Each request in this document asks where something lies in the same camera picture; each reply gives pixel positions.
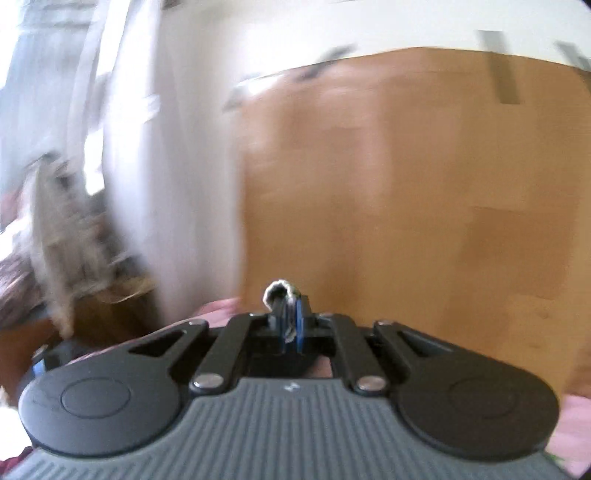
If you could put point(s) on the pink deer print bedsheet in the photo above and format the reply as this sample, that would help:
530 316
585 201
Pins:
569 444

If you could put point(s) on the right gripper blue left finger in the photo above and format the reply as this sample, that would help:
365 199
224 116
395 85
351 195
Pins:
237 336

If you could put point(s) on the black green white knit sweater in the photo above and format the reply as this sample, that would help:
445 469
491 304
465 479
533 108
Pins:
279 295

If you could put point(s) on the wood pattern board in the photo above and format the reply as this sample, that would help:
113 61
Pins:
448 190

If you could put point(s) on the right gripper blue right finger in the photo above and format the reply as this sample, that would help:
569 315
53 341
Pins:
355 363

